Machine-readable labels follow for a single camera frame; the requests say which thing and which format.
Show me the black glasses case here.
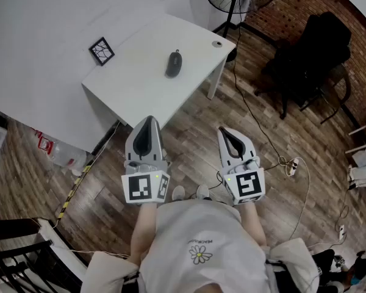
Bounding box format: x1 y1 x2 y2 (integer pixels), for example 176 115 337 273
165 49 184 78

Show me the thin white cord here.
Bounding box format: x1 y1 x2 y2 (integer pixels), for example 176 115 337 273
53 242 131 259

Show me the white power strip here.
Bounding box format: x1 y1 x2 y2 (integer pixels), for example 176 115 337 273
285 158 300 176

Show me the black fan power cable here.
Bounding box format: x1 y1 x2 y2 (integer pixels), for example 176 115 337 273
232 20 290 171

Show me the person's right white shoe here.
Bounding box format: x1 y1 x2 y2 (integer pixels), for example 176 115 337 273
196 184 210 200

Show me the person's left forearm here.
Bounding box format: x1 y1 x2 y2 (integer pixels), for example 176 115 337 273
129 201 158 265

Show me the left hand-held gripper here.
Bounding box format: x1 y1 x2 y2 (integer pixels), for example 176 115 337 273
121 115 171 206

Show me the white flower print shirt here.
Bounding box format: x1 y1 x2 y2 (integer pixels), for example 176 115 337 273
81 198 321 293

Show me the white floor cable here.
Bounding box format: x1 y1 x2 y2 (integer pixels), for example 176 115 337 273
288 156 312 241

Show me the yellow black hazard tape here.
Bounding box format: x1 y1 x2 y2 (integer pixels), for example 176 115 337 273
56 160 94 222

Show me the person's white shoe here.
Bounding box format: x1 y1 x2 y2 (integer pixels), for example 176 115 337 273
171 185 186 201
196 184 210 200

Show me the black framed picture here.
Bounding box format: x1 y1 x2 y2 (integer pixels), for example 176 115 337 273
88 37 115 67

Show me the person's left white shoe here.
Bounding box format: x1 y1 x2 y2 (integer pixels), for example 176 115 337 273
171 185 186 201

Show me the person's right forearm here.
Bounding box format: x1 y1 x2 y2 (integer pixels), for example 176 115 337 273
239 202 268 247

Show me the black office chair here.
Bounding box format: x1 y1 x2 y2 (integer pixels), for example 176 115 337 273
254 12 353 125
0 217 89 293

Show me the black harness strap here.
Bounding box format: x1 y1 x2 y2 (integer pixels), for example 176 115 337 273
121 270 141 286
265 259 289 293

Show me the white wooden rack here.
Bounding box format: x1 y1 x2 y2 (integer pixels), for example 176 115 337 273
344 114 366 195

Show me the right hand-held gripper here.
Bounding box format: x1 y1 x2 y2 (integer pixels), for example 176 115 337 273
217 126 266 206

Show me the black standing fan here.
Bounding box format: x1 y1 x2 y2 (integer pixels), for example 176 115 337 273
203 0 285 63

